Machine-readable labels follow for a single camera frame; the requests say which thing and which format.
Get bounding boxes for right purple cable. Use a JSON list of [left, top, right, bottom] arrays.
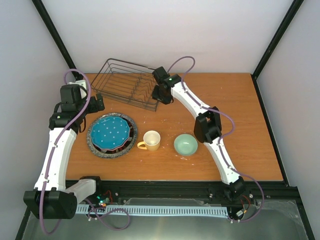
[[166, 55, 265, 223]]

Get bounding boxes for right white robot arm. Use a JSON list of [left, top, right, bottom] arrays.
[[152, 66, 245, 201]]

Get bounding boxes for left black frame post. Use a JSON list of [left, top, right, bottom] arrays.
[[32, 0, 76, 69]]

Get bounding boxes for green ceramic bowl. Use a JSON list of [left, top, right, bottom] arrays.
[[173, 133, 198, 156]]

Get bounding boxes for light blue cable duct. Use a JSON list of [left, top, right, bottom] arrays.
[[74, 204, 229, 219]]

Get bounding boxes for black wire dish rack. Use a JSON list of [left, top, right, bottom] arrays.
[[91, 58, 159, 112]]

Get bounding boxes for blue dotted plate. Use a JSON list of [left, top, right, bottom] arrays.
[[89, 116, 130, 151]]

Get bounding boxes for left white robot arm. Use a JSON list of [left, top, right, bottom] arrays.
[[23, 80, 104, 220]]

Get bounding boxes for right black frame post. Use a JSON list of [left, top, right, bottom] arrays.
[[251, 0, 304, 81]]

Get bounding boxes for grey speckled large plate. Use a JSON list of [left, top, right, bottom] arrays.
[[86, 112, 138, 159]]

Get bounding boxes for yellow mug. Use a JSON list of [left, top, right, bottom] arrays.
[[137, 130, 161, 152]]

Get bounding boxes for pink plate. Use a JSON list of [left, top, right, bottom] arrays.
[[100, 137, 133, 153]]

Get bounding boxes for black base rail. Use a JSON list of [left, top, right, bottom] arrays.
[[100, 180, 302, 207]]

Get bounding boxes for black frame post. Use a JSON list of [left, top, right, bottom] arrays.
[[251, 0, 304, 81], [32, 0, 76, 69]]

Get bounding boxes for purple cable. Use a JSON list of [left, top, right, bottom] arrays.
[[39, 68, 92, 235], [166, 55, 265, 223]]

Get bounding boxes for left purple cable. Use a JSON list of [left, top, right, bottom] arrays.
[[39, 68, 92, 235]]

